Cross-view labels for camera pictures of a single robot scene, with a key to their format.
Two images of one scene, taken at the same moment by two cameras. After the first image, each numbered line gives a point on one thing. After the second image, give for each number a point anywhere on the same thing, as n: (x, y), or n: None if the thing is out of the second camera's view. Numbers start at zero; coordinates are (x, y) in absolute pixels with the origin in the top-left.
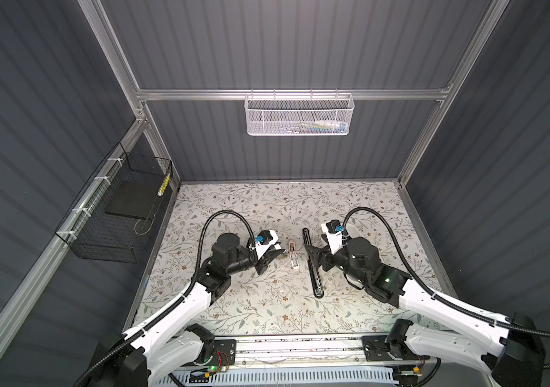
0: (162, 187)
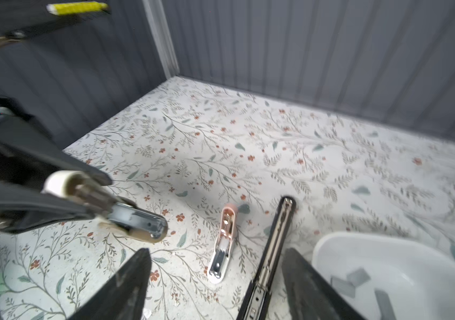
0: (63, 9)
